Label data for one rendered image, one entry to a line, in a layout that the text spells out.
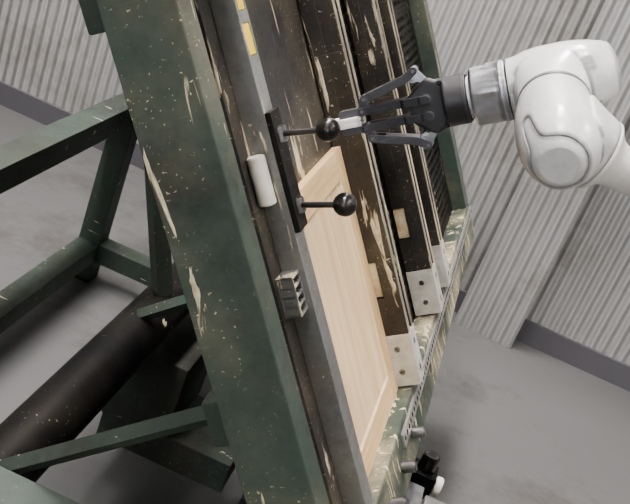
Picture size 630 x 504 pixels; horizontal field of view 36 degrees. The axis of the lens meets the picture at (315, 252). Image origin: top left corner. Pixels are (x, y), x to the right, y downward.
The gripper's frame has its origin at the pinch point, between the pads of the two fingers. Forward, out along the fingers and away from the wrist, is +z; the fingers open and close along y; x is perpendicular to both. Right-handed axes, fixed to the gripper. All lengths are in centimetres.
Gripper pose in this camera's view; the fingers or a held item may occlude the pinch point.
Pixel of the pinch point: (340, 123)
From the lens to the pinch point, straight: 150.7
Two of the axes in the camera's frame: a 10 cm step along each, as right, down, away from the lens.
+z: -9.4, 1.6, 3.0
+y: -2.4, -9.3, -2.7
